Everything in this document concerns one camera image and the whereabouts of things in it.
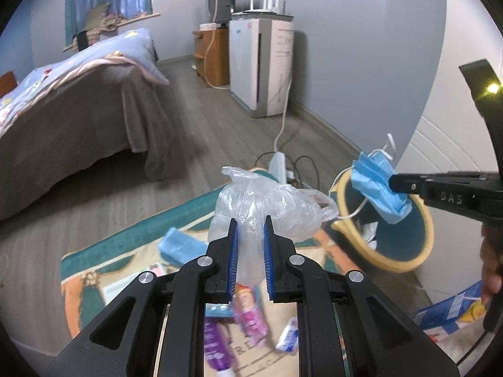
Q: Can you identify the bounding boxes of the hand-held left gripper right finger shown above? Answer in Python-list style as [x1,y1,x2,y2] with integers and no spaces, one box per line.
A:
[264,215,464,377]

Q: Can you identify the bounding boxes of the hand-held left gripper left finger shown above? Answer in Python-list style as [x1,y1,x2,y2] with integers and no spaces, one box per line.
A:
[45,218,240,377]

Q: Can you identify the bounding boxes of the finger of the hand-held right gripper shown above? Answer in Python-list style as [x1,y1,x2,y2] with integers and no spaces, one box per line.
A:
[388,172,433,195]

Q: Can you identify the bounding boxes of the blue face mask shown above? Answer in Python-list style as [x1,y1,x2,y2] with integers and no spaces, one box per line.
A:
[332,134,412,225]
[157,227,210,266]

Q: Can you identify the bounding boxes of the clear plastic bag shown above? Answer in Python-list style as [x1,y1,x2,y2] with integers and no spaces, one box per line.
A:
[208,166,339,288]

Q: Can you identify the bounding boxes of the teal bin with yellow rim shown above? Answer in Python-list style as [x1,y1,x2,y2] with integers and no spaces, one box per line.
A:
[329,168,435,275]

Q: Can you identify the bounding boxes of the person's right hand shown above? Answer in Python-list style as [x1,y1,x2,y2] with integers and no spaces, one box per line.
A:
[480,224,503,304]

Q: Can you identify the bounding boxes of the white panelled door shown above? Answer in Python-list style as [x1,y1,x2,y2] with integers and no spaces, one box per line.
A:
[393,114,503,303]

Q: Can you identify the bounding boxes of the pink wrapper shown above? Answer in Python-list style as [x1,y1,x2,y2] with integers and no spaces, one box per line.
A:
[232,283,268,348]

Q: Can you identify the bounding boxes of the small blue white sachet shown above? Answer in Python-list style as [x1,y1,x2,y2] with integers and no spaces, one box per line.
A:
[275,317,300,353]

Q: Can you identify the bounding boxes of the purple packet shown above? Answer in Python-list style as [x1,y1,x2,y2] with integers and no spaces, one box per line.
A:
[204,318,237,374]

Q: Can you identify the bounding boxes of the white power strip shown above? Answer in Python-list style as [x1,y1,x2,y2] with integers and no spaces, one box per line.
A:
[268,152,296,183]

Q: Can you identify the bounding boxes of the blue printed packet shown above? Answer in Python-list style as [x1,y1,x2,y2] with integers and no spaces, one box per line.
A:
[416,281,490,343]

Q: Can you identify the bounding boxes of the white air purifier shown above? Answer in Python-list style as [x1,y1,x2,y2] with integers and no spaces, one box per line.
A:
[229,18,295,119]

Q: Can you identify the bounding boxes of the wooden cabinet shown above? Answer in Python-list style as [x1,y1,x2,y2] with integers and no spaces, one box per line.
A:
[192,27,231,89]

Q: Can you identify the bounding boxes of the white router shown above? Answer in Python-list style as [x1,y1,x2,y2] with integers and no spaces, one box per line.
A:
[232,0,295,21]

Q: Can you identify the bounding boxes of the blue patterned quilt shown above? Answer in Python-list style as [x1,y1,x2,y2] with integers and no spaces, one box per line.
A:
[0,28,170,126]

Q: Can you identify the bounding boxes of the plaid cloth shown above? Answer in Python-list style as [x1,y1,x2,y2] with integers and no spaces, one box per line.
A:
[76,3,127,48]

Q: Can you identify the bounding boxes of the wooden headboard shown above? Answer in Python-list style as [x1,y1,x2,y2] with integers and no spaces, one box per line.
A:
[0,71,19,99]

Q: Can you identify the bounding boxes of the black cables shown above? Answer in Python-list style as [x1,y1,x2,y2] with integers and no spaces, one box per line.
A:
[255,154,320,190]

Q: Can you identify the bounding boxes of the white power cable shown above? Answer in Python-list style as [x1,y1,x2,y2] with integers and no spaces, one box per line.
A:
[273,74,295,154]

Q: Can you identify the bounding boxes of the white television cable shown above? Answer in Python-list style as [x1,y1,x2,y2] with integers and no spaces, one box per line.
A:
[204,0,233,89]

